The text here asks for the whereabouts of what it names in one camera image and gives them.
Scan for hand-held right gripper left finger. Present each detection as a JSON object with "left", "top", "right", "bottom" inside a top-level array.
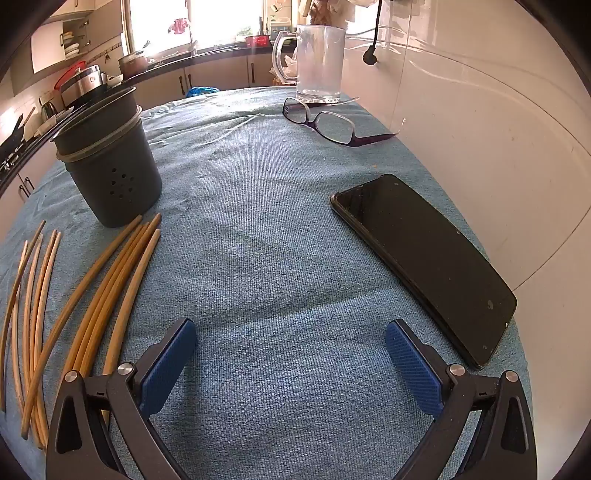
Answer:
[{"left": 46, "top": 318, "right": 198, "bottom": 480}]

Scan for beige upper cabinets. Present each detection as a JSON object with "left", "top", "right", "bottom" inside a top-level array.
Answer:
[{"left": 9, "top": 0, "right": 125, "bottom": 95}]

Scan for brown cooking pot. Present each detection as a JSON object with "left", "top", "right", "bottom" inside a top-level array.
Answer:
[{"left": 117, "top": 50, "right": 149, "bottom": 79}]

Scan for red round lid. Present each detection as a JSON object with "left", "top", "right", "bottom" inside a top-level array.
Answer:
[{"left": 54, "top": 60, "right": 88, "bottom": 90}]

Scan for kitchen window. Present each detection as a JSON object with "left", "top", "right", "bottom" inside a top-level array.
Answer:
[{"left": 122, "top": 0, "right": 305, "bottom": 54}]

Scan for black kitchen counter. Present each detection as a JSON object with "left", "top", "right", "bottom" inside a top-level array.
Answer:
[{"left": 0, "top": 44, "right": 278, "bottom": 195}]

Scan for silver rice cooker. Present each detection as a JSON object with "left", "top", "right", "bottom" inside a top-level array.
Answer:
[{"left": 60, "top": 65, "right": 109, "bottom": 104}]

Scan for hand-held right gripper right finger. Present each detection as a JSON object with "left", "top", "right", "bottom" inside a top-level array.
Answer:
[{"left": 385, "top": 318, "right": 539, "bottom": 480}]

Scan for pile of wooden chopsticks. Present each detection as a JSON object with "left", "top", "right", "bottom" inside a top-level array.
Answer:
[{"left": 0, "top": 213, "right": 162, "bottom": 450}]

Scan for black power cable with plug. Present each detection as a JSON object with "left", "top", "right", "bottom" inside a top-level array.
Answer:
[{"left": 364, "top": 0, "right": 384, "bottom": 66}]

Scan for clear glass mug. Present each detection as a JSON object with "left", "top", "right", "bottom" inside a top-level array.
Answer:
[{"left": 271, "top": 24, "right": 347, "bottom": 106}]

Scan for purple eyeglasses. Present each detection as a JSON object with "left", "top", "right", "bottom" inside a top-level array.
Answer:
[{"left": 283, "top": 96, "right": 407, "bottom": 149}]

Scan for black wok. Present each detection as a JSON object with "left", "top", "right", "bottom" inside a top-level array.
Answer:
[{"left": 0, "top": 113, "right": 28, "bottom": 153}]

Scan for black smartphone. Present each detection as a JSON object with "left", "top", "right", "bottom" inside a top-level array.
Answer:
[{"left": 330, "top": 174, "right": 518, "bottom": 371}]

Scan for dark grey utensil holder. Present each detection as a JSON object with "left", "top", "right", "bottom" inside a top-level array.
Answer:
[{"left": 50, "top": 87, "right": 163, "bottom": 229}]

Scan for blue towel table cloth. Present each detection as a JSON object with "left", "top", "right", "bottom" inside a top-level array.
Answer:
[{"left": 0, "top": 87, "right": 532, "bottom": 480}]

